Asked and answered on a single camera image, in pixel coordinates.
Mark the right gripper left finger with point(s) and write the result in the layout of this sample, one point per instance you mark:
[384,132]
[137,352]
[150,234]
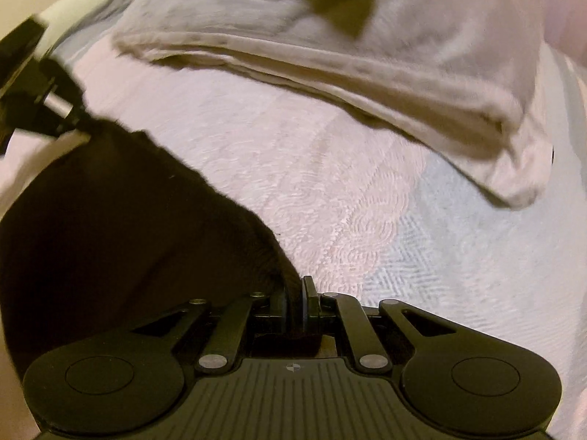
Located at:
[223,349]

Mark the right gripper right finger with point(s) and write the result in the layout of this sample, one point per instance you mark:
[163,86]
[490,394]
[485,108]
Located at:
[342,317]

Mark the pink grey bedspread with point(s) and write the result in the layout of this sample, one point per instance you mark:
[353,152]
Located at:
[362,208]

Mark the grey and black TJC sweater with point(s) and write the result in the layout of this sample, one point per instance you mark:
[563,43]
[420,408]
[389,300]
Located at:
[118,231]

